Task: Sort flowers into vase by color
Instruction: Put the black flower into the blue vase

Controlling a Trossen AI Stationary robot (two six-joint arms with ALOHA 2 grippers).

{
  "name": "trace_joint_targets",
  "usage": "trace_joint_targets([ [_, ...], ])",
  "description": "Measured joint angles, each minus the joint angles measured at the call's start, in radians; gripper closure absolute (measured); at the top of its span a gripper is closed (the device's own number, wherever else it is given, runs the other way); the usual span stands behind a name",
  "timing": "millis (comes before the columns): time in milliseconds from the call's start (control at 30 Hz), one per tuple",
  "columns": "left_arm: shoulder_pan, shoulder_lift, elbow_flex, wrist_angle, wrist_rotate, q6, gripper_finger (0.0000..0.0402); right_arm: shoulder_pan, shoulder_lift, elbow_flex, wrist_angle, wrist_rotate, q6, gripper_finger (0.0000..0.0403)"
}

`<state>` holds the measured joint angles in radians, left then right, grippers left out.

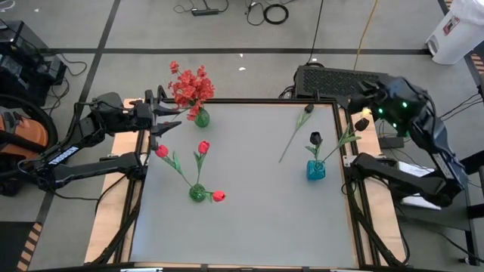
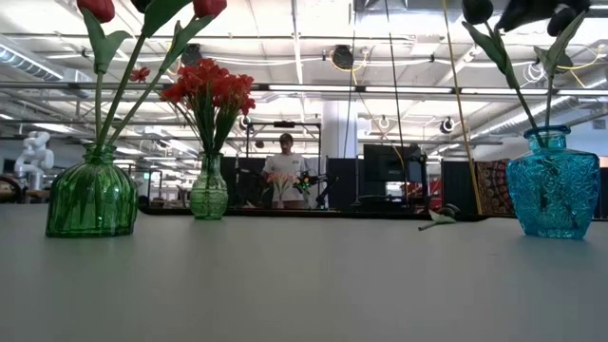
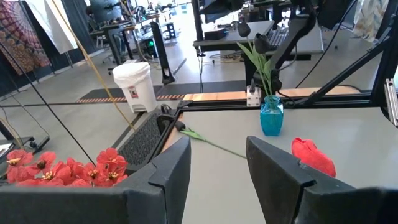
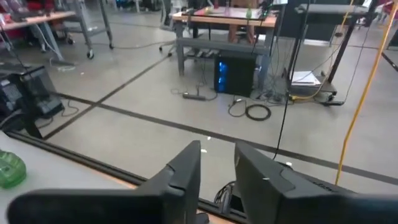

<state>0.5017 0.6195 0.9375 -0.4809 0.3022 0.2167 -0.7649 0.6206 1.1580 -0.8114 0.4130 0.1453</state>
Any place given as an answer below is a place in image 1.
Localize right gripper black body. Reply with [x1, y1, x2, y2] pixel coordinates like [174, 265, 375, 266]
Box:
[361, 79, 396, 118]

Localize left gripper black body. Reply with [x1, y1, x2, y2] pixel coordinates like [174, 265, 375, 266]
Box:
[130, 89, 157, 150]

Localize tall green glass vase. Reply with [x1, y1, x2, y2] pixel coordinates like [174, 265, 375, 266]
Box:
[193, 107, 211, 128]

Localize round green glass vase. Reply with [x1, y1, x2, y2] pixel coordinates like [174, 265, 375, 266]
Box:
[188, 183, 207, 203]

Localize blue glass vase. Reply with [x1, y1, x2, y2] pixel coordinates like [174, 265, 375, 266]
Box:
[306, 159, 327, 181]

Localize black computer case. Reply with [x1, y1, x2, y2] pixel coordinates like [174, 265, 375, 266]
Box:
[293, 64, 392, 114]

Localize small black box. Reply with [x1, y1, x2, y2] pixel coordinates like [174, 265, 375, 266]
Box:
[378, 135, 405, 150]

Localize white paper booklet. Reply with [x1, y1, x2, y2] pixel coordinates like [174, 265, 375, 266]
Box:
[396, 160, 442, 211]

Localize white bin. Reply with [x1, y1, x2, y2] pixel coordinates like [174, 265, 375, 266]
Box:
[425, 0, 484, 66]

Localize black power strip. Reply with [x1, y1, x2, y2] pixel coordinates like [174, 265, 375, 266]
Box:
[191, 7, 220, 17]

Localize orange vacuum cleaner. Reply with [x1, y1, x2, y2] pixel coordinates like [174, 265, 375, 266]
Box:
[0, 93, 65, 197]

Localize black electronics boxes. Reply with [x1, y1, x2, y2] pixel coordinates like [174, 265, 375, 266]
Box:
[0, 19, 68, 109]

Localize black side table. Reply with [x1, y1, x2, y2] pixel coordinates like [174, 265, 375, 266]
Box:
[389, 149, 484, 265]

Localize yellow hanging cable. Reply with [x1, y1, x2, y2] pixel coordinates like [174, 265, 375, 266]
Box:
[353, 0, 380, 72]

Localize black floor cable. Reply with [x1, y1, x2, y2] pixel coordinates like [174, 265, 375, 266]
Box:
[41, 52, 88, 114]

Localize black hanging cable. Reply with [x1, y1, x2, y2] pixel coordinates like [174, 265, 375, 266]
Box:
[306, 0, 325, 65]

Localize black cable bundle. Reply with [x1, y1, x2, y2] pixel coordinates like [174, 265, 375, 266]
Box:
[438, 92, 484, 128]

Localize black aluminium table frame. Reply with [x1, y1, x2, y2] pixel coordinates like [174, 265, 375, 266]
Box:
[90, 85, 411, 272]

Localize coiled black cable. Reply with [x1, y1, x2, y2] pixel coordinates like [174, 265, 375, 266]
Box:
[262, 3, 290, 26]

